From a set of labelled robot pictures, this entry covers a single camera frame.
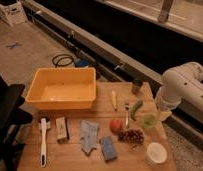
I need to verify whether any small yellow banana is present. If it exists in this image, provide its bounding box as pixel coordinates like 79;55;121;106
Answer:
111;91;117;111

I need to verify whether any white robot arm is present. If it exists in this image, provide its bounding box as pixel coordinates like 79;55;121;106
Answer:
155;62;203;121

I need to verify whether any yellow plastic tray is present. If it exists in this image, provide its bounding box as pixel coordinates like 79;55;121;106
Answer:
26;67;96;110

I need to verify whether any blue round object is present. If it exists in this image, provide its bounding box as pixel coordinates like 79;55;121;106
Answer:
75;59;90;67

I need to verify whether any dark metal can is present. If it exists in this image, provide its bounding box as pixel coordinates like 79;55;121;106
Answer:
132;79;143;95

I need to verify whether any red orange fruit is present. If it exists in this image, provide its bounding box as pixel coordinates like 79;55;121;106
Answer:
110;119;123;134

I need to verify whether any green cucumber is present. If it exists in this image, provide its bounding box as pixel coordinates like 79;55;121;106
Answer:
130;100;143;121

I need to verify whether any light blue cloth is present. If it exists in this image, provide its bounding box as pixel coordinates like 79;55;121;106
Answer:
80;120;99;155

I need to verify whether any small cardboard box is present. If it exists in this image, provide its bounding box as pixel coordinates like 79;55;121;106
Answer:
56;117;69;143

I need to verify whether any bunch of dark grapes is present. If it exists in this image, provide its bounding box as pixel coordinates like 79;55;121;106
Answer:
118;129;144;144

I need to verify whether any green plastic cup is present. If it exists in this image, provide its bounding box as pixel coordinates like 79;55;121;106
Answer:
142;114;157;129

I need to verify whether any blue sponge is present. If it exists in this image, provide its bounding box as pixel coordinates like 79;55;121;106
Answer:
99;136;116;161

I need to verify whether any white dish brush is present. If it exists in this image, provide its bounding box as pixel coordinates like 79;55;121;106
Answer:
39;117;50;167

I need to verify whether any white bowl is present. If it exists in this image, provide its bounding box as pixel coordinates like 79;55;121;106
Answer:
146;142;167;164

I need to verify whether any black chair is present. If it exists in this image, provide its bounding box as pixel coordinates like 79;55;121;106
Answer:
0;74;33;171

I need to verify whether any white storage box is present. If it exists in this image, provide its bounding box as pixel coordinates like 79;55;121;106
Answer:
0;0;27;27

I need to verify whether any black coiled cable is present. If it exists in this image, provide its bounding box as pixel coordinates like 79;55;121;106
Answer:
51;53;76;68

